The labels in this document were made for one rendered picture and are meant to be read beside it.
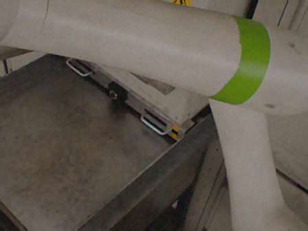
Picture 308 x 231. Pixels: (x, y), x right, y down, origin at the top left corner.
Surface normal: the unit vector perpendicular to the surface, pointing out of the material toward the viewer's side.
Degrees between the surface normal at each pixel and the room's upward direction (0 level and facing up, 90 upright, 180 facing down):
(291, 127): 90
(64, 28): 75
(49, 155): 0
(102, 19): 52
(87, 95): 0
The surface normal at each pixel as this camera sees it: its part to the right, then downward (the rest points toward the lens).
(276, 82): 0.26, 0.43
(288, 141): -0.66, 0.51
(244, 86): 0.14, 0.66
